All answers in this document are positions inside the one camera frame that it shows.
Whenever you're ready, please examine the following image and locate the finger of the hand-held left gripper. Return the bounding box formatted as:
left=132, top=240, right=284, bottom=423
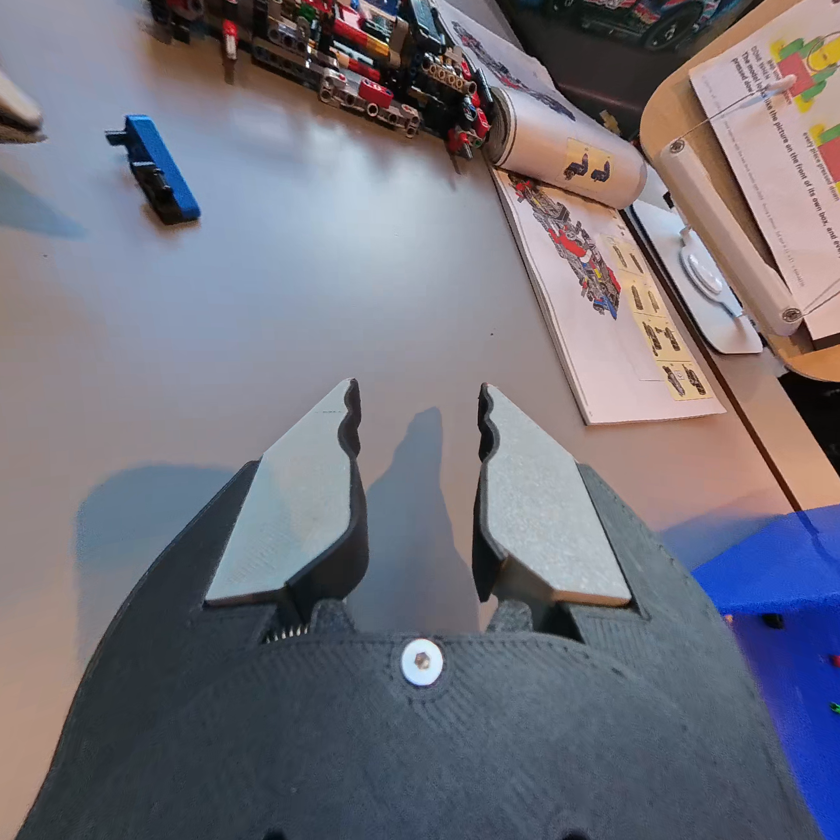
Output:
left=0, top=69, right=48, bottom=145

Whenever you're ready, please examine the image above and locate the printed instruction sheet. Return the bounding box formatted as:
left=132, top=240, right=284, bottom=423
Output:
left=689, top=0, right=840, bottom=342

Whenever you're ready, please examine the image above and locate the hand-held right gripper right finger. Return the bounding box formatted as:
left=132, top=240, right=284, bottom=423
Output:
left=472, top=382, right=633, bottom=608

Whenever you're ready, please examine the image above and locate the partly built toy car chassis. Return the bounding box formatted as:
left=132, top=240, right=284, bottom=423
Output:
left=146, top=0, right=494, bottom=161

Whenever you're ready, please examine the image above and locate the blue plastic bin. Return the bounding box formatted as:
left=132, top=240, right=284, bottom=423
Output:
left=691, top=504, right=840, bottom=840

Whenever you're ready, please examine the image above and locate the open building instruction booklet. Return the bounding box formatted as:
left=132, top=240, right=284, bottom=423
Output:
left=435, top=0, right=727, bottom=427

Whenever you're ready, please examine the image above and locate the blue L-shaped toy beam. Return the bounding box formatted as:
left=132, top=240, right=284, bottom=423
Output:
left=123, top=115, right=202, bottom=226

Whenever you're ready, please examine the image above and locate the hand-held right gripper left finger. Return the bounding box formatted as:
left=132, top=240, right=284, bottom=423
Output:
left=205, top=378, right=370, bottom=621

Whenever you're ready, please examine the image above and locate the wooden document stand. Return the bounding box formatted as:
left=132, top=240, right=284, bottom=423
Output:
left=638, top=0, right=840, bottom=383

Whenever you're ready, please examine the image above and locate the toy car set box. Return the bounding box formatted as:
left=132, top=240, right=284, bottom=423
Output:
left=495, top=0, right=769, bottom=126

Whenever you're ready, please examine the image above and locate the white stand base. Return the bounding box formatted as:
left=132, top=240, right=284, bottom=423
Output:
left=629, top=197, right=765, bottom=357

